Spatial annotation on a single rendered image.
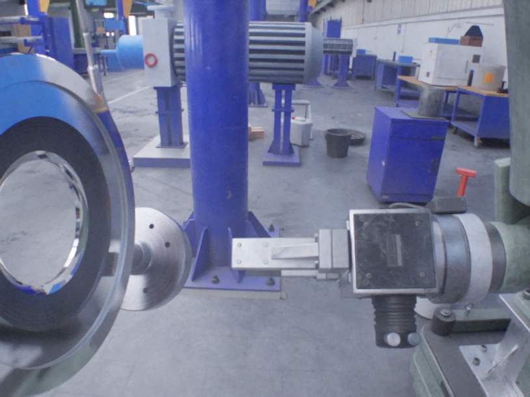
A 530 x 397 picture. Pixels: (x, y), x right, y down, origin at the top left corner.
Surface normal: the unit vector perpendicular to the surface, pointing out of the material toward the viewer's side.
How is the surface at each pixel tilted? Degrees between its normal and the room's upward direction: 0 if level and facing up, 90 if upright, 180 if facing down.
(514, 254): 54
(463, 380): 0
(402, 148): 90
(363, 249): 50
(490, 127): 90
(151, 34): 90
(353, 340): 0
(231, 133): 90
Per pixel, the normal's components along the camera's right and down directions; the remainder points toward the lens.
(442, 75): -0.03, 0.41
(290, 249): -0.53, -0.25
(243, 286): 0.02, -0.91
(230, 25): 0.49, 0.37
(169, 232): -0.12, -0.29
